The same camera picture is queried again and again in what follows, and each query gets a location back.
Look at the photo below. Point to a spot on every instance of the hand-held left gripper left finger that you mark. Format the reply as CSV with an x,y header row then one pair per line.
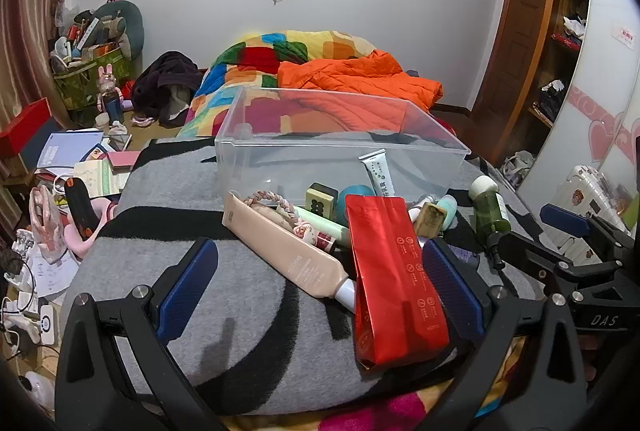
x,y
187,293

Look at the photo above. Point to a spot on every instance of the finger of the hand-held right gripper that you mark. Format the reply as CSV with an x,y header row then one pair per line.
x,y
530,253
565,218

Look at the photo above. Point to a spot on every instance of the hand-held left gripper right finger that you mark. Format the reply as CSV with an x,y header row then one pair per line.
x,y
452,291

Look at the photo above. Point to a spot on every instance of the olive bottle with white cap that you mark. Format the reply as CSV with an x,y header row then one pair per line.
x,y
492,216

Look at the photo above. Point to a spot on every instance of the red foil packet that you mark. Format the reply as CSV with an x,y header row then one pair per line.
x,y
395,291

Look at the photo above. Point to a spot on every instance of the small teal bottle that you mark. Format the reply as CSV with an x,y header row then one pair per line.
x,y
449,206

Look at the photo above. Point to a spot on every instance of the pink cosmetic tube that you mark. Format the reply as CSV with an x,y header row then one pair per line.
x,y
295,261

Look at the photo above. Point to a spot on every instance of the white green toothpaste tube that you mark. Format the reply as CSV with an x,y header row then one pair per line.
x,y
377,173

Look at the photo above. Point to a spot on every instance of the light green tube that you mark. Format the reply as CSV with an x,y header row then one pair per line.
x,y
325,226

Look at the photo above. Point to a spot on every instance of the clear plastic bin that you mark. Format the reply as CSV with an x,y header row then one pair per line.
x,y
260,161

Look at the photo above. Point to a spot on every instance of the cream green tile block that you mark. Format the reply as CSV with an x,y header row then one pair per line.
x,y
322,200

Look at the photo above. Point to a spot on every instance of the white suitcase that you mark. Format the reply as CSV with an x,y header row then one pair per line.
x,y
580,191

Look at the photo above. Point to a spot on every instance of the white floor bag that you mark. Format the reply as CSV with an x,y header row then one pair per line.
x,y
518,167

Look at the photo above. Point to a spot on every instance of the grey black blanket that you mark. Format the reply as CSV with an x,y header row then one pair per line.
x,y
250,361

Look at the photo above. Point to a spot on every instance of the black device with orange tip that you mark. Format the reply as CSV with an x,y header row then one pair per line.
x,y
82,211

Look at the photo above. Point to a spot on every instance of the white wardrobe with heart print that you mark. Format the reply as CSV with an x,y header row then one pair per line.
x,y
605,86

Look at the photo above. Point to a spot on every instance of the white power strip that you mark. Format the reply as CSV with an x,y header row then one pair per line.
x,y
48,325

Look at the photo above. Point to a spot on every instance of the pink flat box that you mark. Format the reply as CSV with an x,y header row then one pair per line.
x,y
124,161

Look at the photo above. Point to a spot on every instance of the pink clear handbag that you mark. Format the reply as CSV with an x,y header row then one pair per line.
x,y
47,221

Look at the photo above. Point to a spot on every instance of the pale blue notebook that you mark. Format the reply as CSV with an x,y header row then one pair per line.
x,y
70,148

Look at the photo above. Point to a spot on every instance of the wooden door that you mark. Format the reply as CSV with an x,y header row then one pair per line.
x,y
515,36

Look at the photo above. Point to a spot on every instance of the dark purple clothes pile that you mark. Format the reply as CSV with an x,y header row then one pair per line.
x,y
165,76

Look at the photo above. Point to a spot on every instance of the pink bunny toy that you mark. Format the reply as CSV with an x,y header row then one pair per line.
x,y
107,83

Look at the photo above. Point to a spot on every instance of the orange down jacket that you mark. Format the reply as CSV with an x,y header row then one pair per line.
x,y
360,81

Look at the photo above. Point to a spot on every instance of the red box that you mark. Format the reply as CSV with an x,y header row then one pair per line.
x,y
25,126

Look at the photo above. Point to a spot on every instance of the green basket of clutter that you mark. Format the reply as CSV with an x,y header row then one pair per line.
x,y
80,86

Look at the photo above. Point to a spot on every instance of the colourful patchwork quilt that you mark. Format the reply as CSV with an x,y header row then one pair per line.
x,y
250,56

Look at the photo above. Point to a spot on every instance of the grey green neck pillow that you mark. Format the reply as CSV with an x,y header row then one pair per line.
x,y
125,16

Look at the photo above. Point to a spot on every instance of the striped brown curtain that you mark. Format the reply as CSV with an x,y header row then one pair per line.
x,y
35,11

